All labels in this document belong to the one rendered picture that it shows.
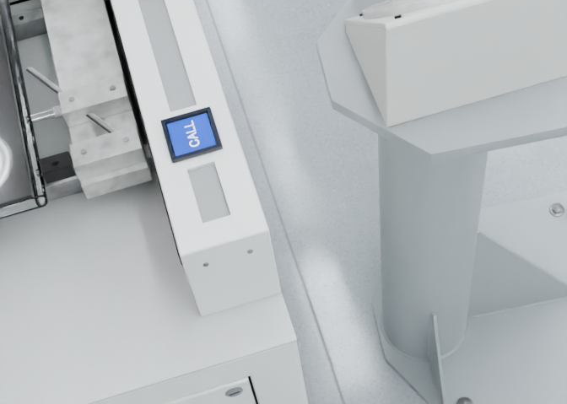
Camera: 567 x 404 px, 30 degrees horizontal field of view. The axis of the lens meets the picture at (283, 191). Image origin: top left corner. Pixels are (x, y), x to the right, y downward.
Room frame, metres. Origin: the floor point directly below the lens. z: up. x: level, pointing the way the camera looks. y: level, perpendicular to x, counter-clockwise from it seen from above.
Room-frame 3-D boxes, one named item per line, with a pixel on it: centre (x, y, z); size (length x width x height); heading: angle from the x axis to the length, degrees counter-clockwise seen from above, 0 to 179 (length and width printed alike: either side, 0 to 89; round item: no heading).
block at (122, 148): (0.73, 0.19, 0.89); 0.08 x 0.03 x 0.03; 98
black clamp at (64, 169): (0.72, 0.25, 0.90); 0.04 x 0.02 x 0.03; 98
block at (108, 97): (0.81, 0.20, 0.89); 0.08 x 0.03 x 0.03; 98
